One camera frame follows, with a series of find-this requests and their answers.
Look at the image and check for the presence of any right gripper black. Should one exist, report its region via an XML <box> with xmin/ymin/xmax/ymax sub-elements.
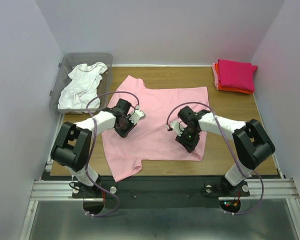
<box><xmin>175</xmin><ymin>126</ymin><xmax>201</xmax><ymax>153</ymax></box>

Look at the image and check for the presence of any light pink t-shirt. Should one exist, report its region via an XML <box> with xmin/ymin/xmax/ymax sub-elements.
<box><xmin>102</xmin><ymin>75</ymin><xmax>209</xmax><ymax>182</ymax></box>

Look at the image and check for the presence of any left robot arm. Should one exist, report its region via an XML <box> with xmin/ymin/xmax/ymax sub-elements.
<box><xmin>50</xmin><ymin>98</ymin><xmax>146</xmax><ymax>197</ymax></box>

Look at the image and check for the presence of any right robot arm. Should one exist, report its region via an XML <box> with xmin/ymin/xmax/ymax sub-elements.
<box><xmin>167</xmin><ymin>105</ymin><xmax>276</xmax><ymax>195</ymax></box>

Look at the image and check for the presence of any white t-shirt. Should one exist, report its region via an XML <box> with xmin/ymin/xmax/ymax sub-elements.
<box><xmin>57</xmin><ymin>62</ymin><xmax>108</xmax><ymax>110</ymax></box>

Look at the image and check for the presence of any orange folded t-shirt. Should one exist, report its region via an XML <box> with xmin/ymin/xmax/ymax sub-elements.
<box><xmin>212</xmin><ymin>62</ymin><xmax>255</xmax><ymax>95</ymax></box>

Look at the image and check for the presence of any clear plastic bin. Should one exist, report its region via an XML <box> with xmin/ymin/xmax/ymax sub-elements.
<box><xmin>49</xmin><ymin>52</ymin><xmax>113</xmax><ymax>114</ymax></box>

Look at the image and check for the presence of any pale pink folded t-shirt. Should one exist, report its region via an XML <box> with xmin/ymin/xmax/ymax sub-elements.
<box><xmin>212</xmin><ymin>63</ymin><xmax>220</xmax><ymax>90</ymax></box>

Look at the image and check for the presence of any magenta folded t-shirt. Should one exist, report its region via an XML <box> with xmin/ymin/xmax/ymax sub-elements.
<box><xmin>217</xmin><ymin>59</ymin><xmax>258</xmax><ymax>93</ymax></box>

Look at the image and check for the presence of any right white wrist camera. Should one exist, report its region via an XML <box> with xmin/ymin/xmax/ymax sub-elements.
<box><xmin>166</xmin><ymin>120</ymin><xmax>184</xmax><ymax>137</ymax></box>

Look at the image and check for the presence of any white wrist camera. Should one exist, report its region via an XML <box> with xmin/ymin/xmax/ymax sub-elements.
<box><xmin>166</xmin><ymin>120</ymin><xmax>184</xmax><ymax>137</ymax></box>
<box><xmin>129</xmin><ymin>105</ymin><xmax>146</xmax><ymax>125</ymax></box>

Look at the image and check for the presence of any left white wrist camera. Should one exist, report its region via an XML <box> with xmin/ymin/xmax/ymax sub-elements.
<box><xmin>129</xmin><ymin>105</ymin><xmax>146</xmax><ymax>125</ymax></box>

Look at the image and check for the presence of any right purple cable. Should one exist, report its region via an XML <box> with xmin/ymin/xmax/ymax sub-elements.
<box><xmin>166</xmin><ymin>102</ymin><xmax>266</xmax><ymax>217</ymax></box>

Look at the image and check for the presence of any purple cable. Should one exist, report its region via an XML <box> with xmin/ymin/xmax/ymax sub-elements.
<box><xmin>166</xmin><ymin>102</ymin><xmax>266</xmax><ymax>217</ymax></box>
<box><xmin>83</xmin><ymin>91</ymin><xmax>142</xmax><ymax>218</ymax></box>

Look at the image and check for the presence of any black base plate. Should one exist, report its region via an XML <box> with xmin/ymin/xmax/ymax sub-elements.
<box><xmin>69</xmin><ymin>175</ymin><xmax>250</xmax><ymax>211</ymax></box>

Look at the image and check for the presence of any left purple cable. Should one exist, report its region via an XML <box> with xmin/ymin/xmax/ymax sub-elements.
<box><xmin>83</xmin><ymin>91</ymin><xmax>142</xmax><ymax>218</ymax></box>

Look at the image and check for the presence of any aluminium frame rail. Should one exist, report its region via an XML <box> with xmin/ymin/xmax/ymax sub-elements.
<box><xmin>18</xmin><ymin>109</ymin><xmax>77</xmax><ymax>240</ymax></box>

